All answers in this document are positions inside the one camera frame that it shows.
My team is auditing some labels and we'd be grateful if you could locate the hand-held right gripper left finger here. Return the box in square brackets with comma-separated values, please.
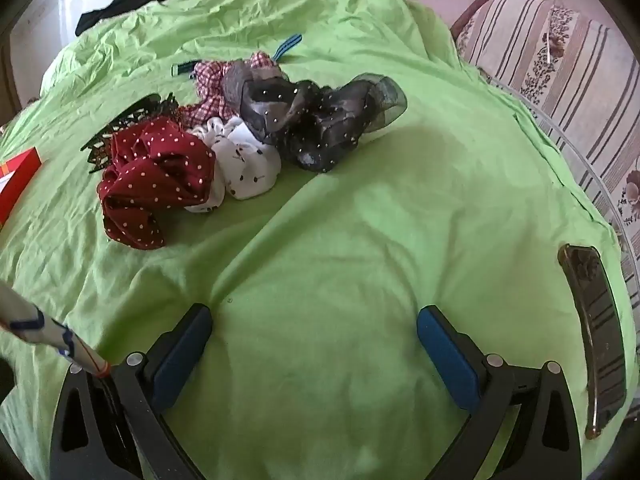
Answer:
[50, 304, 213, 480]

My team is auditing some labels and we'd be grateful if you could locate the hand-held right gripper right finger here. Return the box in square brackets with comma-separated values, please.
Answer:
[417, 305, 583, 480]

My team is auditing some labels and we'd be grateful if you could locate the red polka dot scrunchie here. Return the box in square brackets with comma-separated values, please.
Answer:
[97, 116, 217, 251]

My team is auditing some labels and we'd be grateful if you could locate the white printed scrunchie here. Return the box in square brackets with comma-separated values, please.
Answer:
[185, 116, 282, 216]

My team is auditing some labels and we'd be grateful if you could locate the black lace scrunchie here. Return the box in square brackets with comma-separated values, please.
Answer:
[81, 91, 180, 175]

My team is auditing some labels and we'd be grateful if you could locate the red cardboard box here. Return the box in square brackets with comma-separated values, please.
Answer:
[0, 147, 45, 226]

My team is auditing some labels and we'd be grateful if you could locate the dark sheer bow scrunchie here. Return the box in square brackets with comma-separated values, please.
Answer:
[272, 74, 408, 173]

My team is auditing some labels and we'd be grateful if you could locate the red gingham scrunchie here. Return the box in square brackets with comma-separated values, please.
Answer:
[177, 52, 276, 128]

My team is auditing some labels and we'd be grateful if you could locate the grey dotted sheer scrunchie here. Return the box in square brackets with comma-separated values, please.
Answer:
[222, 59, 301, 141]

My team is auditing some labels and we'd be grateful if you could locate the black smartphone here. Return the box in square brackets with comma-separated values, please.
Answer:
[557, 244, 628, 438]

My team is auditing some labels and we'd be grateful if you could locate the green bed sheet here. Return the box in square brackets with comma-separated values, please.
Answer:
[0, 0, 640, 480]

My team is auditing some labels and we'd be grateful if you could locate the striped floral sofa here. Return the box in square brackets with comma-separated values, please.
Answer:
[415, 0, 640, 261]

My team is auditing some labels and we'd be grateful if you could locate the small pink stick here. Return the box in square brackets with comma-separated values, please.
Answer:
[542, 32, 561, 66]

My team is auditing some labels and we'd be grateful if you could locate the black cloth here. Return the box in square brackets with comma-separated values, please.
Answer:
[76, 0, 166, 37]

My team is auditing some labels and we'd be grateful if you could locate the striped strap wristwatch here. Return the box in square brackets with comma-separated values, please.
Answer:
[171, 34, 304, 78]

